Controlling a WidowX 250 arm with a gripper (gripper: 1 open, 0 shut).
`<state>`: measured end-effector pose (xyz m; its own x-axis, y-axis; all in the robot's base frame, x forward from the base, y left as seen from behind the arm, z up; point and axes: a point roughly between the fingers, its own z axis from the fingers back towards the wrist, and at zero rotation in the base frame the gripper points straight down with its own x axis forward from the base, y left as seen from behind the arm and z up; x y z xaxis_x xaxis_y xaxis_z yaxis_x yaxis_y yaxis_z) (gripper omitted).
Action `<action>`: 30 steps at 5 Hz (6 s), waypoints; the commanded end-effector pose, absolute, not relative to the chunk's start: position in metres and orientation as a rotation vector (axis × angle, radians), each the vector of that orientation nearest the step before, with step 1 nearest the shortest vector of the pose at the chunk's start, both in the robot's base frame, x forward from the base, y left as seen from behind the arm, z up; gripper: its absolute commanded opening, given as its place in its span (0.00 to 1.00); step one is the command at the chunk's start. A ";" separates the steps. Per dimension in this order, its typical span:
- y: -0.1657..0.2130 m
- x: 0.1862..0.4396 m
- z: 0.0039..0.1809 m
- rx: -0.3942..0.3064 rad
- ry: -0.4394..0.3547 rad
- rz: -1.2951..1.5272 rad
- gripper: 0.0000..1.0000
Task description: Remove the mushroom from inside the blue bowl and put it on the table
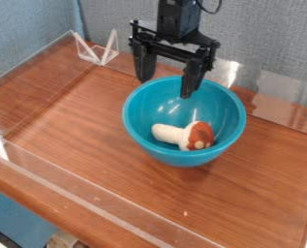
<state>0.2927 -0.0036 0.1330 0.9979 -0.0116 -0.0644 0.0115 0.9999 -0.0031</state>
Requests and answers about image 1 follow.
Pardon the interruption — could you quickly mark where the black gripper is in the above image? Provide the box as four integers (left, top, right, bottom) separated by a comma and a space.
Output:
129, 0, 222, 99

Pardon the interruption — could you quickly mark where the white and brown toy mushroom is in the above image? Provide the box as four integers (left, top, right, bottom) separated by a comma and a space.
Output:
153, 121, 214, 151

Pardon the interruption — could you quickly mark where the blue plastic bowl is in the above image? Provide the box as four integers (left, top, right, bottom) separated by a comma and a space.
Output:
122, 76, 246, 168

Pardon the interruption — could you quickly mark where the clear acrylic back barrier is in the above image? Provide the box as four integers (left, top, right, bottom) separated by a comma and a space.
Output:
69, 30, 307, 139

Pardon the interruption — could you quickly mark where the clear acrylic barrier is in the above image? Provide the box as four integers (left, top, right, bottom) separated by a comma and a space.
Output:
69, 30, 307, 139
0, 134, 225, 248

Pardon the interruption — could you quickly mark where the clear acrylic front barrier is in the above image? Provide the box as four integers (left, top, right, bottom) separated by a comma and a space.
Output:
0, 134, 225, 248

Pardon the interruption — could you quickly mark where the clear acrylic corner bracket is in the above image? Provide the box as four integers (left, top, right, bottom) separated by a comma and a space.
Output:
72, 29, 120, 66

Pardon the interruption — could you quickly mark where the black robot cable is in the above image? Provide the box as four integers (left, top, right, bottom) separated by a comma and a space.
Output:
197, 0, 224, 16

